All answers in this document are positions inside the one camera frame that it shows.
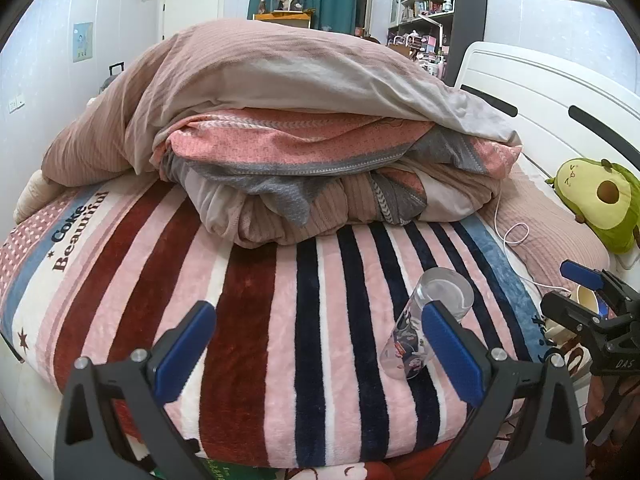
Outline dark vertical post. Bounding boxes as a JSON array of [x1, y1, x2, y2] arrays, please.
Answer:
[[447, 0, 489, 86]]

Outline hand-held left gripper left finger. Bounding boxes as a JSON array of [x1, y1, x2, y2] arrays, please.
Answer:
[[54, 300, 219, 480]]

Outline clear printed glass cup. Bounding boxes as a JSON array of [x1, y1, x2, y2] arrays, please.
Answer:
[[379, 267, 475, 381]]

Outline small wall poster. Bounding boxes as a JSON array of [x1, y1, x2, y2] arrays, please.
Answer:
[[72, 22, 94, 63]]

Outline dark suitcase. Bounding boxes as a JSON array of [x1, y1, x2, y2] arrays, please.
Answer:
[[96, 62, 126, 96]]

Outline striped plush blanket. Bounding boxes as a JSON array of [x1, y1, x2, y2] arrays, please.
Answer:
[[0, 177, 591, 480]]

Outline avocado plush toy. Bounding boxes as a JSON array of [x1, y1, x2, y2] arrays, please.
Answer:
[[545, 158, 640, 255]]

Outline pink grey patterned quilt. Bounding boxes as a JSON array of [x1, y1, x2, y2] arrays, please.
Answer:
[[159, 108, 524, 248]]

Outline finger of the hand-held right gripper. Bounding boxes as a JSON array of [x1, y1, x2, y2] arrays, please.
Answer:
[[540, 290, 628, 343], [559, 259, 640, 313]]

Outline pink ribbed pillow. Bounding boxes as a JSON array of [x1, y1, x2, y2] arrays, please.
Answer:
[[480, 162, 621, 291]]

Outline cluttered bookshelf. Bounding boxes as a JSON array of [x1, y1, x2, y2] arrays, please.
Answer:
[[386, 0, 457, 78]]

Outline white charging cable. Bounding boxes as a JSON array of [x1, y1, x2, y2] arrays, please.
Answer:
[[492, 191, 576, 292]]

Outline pink ribbed duvet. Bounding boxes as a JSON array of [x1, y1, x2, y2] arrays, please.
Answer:
[[41, 18, 524, 196]]

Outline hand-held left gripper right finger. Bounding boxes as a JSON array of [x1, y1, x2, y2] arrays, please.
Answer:
[[421, 299, 587, 480]]

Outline white bed headboard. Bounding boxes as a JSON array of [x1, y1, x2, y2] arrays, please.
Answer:
[[454, 40, 640, 201]]

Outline cream ceramic cup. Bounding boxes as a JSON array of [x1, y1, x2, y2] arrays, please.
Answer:
[[575, 284, 615, 319]]

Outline white door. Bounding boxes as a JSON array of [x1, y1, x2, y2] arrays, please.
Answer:
[[159, 0, 223, 43]]

